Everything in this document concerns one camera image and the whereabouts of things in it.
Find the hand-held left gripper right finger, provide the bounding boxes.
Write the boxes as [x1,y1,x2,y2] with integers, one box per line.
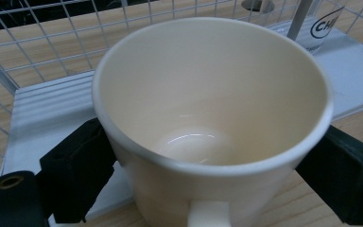
[295,124,363,227]

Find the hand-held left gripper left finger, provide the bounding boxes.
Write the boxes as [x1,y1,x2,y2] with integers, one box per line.
[39,117,118,225]

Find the cream ceramic mug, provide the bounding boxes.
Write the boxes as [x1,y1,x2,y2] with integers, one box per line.
[92,16,335,227]

